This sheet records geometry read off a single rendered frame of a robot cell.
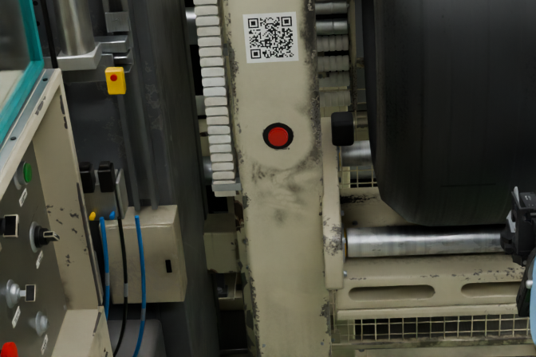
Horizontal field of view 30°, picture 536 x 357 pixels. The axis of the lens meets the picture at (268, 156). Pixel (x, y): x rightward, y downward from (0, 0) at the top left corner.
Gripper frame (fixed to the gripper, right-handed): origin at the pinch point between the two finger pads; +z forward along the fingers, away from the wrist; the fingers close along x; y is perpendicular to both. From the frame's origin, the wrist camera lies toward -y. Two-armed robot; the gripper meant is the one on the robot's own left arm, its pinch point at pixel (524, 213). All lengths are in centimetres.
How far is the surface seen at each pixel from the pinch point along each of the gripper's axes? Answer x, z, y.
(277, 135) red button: 33.2, 17.6, 6.1
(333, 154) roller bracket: 24.9, 33.2, -3.5
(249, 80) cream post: 36.9, 16.9, 15.1
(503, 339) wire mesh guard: -11, 68, -63
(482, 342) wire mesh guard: -6, 68, -63
